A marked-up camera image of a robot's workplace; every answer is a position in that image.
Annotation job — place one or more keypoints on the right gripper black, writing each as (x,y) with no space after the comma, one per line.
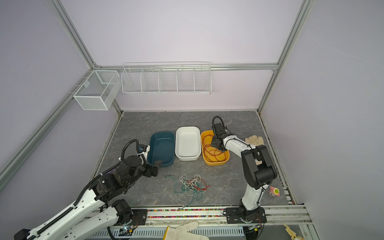
(213,142)

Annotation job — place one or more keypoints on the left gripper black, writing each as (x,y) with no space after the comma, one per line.
(156,168)

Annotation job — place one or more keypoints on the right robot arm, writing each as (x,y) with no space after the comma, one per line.
(259,171)

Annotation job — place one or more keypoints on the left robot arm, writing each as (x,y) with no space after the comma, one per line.
(96,207)

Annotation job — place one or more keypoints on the yellow plastic bin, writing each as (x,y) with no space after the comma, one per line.
(212,156)

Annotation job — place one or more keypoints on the dark teal plastic bin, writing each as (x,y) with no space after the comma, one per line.
(162,148)

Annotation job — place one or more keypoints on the white plastic bin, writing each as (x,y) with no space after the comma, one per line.
(188,143)

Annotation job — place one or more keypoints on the beige work glove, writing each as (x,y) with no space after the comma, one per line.
(255,140)

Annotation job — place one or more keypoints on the white glove at front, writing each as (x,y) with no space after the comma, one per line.
(183,232)

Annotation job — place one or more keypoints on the pink toy figure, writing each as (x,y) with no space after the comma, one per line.
(275,192)

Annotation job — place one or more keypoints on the white mesh box basket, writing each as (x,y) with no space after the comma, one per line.
(99,90)

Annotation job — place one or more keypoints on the small cream object front right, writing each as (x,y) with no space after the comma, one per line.
(292,234)

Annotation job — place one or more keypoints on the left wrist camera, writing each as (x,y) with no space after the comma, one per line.
(144,151)

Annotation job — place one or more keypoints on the white wire shelf basket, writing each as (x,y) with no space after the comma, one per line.
(167,78)

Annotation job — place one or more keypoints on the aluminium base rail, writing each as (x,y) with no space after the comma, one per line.
(206,216)

